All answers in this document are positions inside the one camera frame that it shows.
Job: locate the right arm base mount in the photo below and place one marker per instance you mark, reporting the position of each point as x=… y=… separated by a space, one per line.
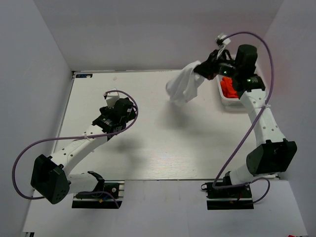
x=239 y=198

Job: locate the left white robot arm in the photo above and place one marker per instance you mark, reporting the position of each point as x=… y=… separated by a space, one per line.
x=52 y=176

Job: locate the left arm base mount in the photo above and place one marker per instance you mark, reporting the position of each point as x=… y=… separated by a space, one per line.
x=108 y=196

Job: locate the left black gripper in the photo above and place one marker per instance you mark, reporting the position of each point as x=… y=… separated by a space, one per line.
x=105 y=110

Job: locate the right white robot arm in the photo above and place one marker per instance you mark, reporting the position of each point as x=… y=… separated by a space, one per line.
x=274 y=152

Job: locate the blue label sticker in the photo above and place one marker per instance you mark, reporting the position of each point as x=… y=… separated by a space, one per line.
x=82 y=76

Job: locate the orange t shirt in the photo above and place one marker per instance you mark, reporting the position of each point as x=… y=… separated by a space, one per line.
x=227 y=88

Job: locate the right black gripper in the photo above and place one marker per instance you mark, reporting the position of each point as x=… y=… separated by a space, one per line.
x=208 y=68

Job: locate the white plastic basket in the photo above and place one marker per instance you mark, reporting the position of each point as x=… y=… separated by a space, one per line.
x=244 y=79

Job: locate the white t shirt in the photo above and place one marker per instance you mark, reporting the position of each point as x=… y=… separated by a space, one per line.
x=184 y=86

